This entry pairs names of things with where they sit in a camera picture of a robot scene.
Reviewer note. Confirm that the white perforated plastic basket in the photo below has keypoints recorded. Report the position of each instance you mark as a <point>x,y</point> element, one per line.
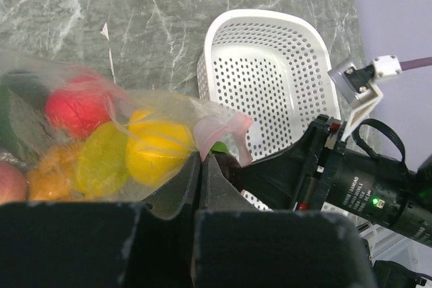
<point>272,67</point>

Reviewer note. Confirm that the orange ginger root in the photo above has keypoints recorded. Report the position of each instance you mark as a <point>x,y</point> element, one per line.
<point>52,178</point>

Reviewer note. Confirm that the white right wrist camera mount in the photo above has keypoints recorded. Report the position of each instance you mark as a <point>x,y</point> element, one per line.
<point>359,86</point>

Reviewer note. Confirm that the pink peach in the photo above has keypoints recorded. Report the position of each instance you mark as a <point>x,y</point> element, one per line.
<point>14,187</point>

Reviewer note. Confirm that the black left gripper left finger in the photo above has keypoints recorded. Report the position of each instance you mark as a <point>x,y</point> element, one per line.
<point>103,244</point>

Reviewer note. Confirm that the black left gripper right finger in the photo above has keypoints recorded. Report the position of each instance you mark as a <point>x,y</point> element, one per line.
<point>236,245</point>

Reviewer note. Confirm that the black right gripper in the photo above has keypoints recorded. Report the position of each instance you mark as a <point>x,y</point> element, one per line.
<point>319,169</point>

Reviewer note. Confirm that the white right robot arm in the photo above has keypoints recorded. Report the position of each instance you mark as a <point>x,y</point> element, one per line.
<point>415,223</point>

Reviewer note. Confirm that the yellow lemon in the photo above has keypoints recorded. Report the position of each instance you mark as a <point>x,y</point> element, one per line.
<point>157,149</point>

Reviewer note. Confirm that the dark green avocado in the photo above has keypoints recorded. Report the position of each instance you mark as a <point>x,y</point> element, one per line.
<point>25,131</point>

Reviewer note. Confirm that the dark purple mangosteen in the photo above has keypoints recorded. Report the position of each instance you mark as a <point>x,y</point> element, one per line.
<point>229,166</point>

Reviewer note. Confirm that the clear zip top bag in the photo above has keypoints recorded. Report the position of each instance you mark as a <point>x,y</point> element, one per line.
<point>208,122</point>

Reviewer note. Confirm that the yellow green starfruit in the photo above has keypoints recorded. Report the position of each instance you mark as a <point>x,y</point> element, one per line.
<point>101,167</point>

